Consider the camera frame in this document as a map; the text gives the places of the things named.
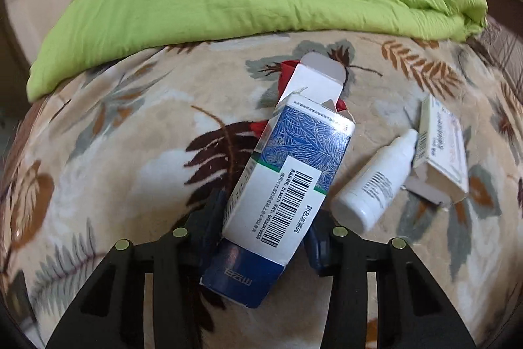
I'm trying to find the blue and white carton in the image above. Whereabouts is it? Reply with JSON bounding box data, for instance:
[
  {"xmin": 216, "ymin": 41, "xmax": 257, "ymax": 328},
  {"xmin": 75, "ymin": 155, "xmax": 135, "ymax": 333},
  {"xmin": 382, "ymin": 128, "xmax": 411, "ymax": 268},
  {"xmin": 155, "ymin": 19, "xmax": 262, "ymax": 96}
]
[{"xmin": 199, "ymin": 51, "xmax": 356, "ymax": 309}]

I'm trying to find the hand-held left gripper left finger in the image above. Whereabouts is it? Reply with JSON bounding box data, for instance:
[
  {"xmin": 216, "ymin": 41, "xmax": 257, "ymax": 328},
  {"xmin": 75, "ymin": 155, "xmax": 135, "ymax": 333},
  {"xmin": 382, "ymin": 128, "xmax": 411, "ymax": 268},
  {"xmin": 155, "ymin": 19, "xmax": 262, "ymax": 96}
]
[{"xmin": 46, "ymin": 189, "xmax": 229, "ymax": 349}]

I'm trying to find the white plastic bottle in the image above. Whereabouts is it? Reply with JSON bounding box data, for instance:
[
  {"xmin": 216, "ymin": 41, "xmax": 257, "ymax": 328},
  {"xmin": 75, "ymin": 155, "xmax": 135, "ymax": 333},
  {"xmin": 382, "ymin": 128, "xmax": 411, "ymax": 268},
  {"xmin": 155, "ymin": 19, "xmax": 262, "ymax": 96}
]
[{"xmin": 330, "ymin": 128, "xmax": 420, "ymax": 233}]

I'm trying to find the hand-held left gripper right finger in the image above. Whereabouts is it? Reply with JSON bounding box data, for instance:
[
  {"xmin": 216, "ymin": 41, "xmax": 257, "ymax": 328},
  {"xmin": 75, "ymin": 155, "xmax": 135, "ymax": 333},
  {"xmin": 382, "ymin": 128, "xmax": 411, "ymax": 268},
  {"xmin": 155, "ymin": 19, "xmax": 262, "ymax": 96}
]
[{"xmin": 304, "ymin": 210, "xmax": 477, "ymax": 349}]

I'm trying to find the red carton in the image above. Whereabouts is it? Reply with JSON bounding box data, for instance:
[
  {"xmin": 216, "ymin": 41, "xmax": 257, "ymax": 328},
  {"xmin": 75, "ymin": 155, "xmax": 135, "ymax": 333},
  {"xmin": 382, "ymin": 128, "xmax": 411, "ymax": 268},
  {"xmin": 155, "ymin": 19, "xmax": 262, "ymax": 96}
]
[{"xmin": 249, "ymin": 60, "xmax": 349, "ymax": 138}]

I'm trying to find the small white carton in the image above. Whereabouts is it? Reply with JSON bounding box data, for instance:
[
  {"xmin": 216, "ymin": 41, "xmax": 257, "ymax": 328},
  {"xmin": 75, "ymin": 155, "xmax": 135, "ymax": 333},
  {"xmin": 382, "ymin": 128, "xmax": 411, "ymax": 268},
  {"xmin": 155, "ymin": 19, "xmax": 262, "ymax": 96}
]
[{"xmin": 404, "ymin": 93, "xmax": 470, "ymax": 206}]

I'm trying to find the striped bed sheet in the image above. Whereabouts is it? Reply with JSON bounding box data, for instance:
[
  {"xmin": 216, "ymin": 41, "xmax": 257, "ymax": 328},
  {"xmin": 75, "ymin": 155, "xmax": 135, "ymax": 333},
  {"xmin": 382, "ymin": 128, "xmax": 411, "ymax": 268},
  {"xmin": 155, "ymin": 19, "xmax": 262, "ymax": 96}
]
[{"xmin": 466, "ymin": 18, "xmax": 523, "ymax": 88}]

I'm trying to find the brown wooden bed rail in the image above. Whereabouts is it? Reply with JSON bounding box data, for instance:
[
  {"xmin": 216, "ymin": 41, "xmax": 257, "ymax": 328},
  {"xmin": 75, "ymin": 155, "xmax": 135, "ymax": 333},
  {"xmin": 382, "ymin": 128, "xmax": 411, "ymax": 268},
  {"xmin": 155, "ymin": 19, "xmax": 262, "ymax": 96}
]
[{"xmin": 0, "ymin": 0, "xmax": 42, "ymax": 113}]

